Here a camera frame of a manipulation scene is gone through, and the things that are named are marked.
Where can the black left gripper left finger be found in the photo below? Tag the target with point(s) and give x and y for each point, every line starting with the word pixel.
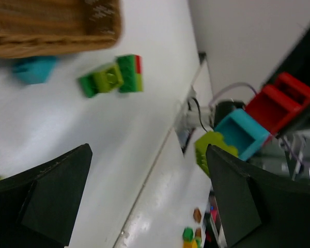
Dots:
pixel 39 206

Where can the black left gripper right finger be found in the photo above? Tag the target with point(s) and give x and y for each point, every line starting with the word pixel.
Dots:
pixel 258 208

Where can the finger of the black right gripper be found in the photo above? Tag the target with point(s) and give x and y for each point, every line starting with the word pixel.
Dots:
pixel 297 64

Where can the red top lego stack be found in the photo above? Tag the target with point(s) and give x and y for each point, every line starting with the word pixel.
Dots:
pixel 277 104

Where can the cyan lime lego stack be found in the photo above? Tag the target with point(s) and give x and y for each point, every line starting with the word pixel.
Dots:
pixel 238 134

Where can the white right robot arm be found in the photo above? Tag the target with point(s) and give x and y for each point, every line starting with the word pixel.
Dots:
pixel 197 119

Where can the small cyan lego cube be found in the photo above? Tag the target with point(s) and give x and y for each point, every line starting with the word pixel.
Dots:
pixel 34 70

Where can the green lime lego pair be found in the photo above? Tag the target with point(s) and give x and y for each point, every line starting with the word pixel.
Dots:
pixel 101 80

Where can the lime red green lego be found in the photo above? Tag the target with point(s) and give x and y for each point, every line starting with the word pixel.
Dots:
pixel 131 70

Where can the brown wicker divided tray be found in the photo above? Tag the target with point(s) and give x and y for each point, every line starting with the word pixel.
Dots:
pixel 39 28

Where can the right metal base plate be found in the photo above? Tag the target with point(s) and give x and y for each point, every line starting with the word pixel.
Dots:
pixel 184 138

